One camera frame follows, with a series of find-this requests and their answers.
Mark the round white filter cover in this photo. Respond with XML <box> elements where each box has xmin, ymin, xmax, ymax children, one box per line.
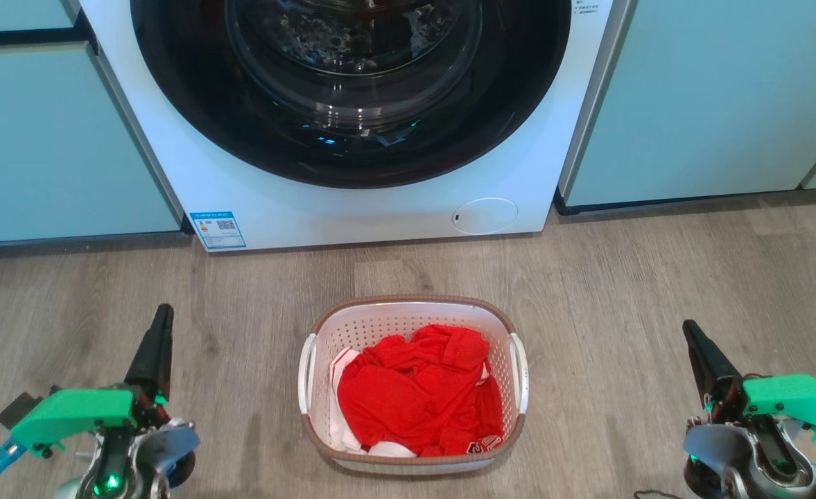
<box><xmin>451</xmin><ymin>197</ymin><xmax>519</xmax><ymax>236</ymax></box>

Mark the white garment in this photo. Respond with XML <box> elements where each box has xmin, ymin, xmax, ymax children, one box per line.
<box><xmin>329</xmin><ymin>347</ymin><xmax>417</xmax><ymax>459</ymax></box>

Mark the white front-load washing machine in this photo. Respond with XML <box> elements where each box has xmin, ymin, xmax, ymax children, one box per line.
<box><xmin>79</xmin><ymin>0</ymin><xmax>632</xmax><ymax>252</ymax></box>

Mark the pale green cabinet drawer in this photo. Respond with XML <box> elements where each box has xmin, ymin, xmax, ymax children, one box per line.
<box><xmin>0</xmin><ymin>0</ymin><xmax>81</xmax><ymax>34</ymax></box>

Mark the white perforated laundry basket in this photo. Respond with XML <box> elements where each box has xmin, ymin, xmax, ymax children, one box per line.
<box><xmin>297</xmin><ymin>295</ymin><xmax>530</xmax><ymax>477</ymax></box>

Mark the red mesh jersey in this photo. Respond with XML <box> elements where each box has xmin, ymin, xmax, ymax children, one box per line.
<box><xmin>336</xmin><ymin>324</ymin><xmax>505</xmax><ymax>457</ymax></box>

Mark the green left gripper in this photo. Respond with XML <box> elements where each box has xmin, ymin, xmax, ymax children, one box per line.
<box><xmin>8</xmin><ymin>304</ymin><xmax>175</xmax><ymax>460</ymax></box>

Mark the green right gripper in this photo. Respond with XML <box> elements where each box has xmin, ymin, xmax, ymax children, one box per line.
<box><xmin>682</xmin><ymin>319</ymin><xmax>816</xmax><ymax>447</ymax></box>

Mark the black round washer door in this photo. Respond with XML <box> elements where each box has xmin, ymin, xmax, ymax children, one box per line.
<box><xmin>130</xmin><ymin>0</ymin><xmax>573</xmax><ymax>189</ymax></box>

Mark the blue energy label sticker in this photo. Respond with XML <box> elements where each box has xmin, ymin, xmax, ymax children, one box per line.
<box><xmin>189</xmin><ymin>211</ymin><xmax>248</xmax><ymax>251</ymax></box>

